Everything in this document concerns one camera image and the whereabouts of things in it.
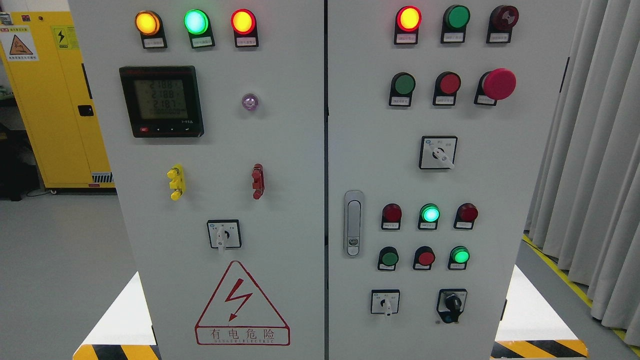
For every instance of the door rotary selector switch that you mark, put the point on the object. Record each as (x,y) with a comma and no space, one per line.
(224,234)

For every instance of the clear round indicator light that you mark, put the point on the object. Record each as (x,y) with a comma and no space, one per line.
(250,102)

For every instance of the red terminal connector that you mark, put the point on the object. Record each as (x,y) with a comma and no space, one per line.
(258,184)

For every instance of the dark red indicator lamp left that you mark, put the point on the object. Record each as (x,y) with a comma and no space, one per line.
(391,217)

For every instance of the dark red indicator lamp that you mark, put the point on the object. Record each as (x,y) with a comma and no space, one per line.
(391,217)
(465,217)

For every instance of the green push button lower left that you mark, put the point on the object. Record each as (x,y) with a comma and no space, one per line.
(388,259)

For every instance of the lit green indicator lamp middle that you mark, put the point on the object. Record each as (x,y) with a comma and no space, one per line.
(428,217)

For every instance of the grey left cabinet door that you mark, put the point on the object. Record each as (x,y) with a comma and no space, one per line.
(283,231)

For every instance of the grey cabinet door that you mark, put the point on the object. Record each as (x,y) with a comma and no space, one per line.
(283,231)
(374,148)

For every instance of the green push button upper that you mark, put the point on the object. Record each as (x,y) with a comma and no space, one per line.
(402,86)

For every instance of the red push button lower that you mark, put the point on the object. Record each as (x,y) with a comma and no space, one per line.
(424,258)

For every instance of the red push button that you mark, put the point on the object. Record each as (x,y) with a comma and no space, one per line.
(446,87)
(424,258)

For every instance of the grey right cabinet door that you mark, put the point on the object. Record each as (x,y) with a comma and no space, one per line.
(374,148)

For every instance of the yellow terminal connector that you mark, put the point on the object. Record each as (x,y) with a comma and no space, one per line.
(176,175)

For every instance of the dark red indicator lamp right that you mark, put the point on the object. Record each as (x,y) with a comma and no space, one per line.
(465,217)

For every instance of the red electric hazard warning sticker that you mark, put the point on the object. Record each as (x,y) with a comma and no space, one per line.
(239,313)

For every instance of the lit green push button lower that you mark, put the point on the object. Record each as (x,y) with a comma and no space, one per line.
(458,258)

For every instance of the red push button upper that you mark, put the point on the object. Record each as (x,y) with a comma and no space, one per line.
(446,87)

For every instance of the red indicator lamp top left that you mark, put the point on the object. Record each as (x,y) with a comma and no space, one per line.
(245,28)

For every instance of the black digital power meter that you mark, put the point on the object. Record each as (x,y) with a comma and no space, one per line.
(162,101)

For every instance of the lit red indicator lamp right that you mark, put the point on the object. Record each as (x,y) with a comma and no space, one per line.
(407,22)

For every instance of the green indicator lamp top left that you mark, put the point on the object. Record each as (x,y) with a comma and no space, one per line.
(198,26)

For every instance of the red mushroom emergency stop button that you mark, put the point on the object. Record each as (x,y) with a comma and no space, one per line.
(494,86)

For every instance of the dark green indicator lamp top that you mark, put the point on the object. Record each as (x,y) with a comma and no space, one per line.
(454,24)

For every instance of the amber indicator lamp top left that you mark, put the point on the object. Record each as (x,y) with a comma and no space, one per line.
(150,27)

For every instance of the dark red buzzer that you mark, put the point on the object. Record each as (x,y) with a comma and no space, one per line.
(500,25)

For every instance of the grey curtain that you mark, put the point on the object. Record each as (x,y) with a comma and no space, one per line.
(586,204)

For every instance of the left cabinet base hazard stripes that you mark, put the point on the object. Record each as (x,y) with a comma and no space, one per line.
(125,331)

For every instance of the cabinet base hazard stripes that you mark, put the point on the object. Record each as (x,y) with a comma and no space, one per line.
(125,331)
(531,329)

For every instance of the right cabinet base hazard stripes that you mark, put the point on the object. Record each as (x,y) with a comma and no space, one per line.
(531,329)

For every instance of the yellow safety storage cabinet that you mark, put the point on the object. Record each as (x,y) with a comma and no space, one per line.
(45,67)

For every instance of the silver cabinet door handle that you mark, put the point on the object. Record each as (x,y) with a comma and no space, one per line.
(352,217)

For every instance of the upper right rotary selector switch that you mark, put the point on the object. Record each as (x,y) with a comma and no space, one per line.
(437,152)

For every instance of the lower left rotary selector switch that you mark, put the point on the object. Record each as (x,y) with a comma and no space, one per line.
(384,302)

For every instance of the black knob selector switch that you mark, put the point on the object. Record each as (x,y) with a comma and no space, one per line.
(451,304)

